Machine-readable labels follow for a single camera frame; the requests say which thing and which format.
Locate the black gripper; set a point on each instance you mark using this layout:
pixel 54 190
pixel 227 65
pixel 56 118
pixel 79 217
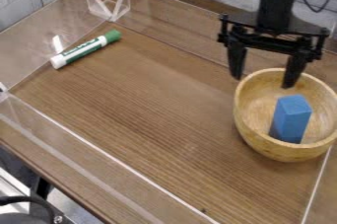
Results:
pixel 299 40

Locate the blue block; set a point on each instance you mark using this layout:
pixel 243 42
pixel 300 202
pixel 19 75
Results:
pixel 291 119

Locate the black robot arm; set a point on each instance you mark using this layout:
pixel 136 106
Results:
pixel 275 13

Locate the brown wooden bowl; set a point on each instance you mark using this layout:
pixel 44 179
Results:
pixel 256 98

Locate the green white marker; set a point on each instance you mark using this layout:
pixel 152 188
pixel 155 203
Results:
pixel 68 56

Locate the clear acrylic tray wall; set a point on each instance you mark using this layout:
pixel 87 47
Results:
pixel 130 127

